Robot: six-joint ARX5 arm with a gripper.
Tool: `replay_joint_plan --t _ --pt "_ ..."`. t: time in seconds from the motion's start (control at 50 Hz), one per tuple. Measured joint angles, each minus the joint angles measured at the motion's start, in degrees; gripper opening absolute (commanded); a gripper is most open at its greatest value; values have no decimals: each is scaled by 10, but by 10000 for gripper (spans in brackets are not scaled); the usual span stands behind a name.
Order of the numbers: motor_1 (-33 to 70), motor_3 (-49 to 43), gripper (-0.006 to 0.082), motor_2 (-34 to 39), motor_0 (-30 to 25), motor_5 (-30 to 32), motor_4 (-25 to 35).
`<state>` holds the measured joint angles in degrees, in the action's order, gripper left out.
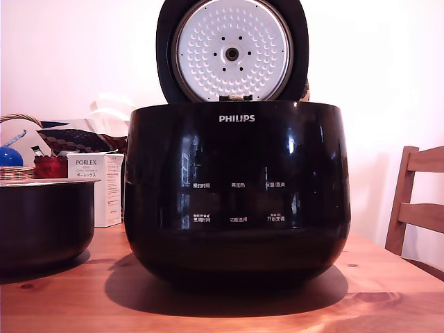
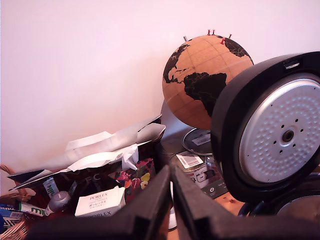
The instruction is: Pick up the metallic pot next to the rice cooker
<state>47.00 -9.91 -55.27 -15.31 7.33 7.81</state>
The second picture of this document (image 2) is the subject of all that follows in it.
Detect printed cardboard product box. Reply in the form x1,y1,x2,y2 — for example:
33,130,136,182
170,150,230,200

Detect floral patterned bag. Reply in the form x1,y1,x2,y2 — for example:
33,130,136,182
109,157,157,204

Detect dark paper bag white handles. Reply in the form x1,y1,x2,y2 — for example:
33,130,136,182
7,113,167,201

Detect blue cardboard box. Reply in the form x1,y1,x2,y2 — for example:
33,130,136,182
0,203,25,219

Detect white Porlex box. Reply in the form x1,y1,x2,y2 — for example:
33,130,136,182
74,186,126,218

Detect black rice cooker lid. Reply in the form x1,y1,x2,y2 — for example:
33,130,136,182
210,51,320,203

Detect black rice cooker body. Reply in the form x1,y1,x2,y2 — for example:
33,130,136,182
237,172,320,218

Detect grey round-capped bottle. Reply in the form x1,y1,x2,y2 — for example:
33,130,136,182
46,190,72,216

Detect cork globe with black continents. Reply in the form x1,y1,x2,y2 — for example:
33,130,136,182
161,34,255,131

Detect green and white tube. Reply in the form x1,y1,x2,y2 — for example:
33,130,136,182
42,176,60,199
14,201,55,217

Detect white tissue paper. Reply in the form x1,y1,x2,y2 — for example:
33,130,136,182
67,144,140,172

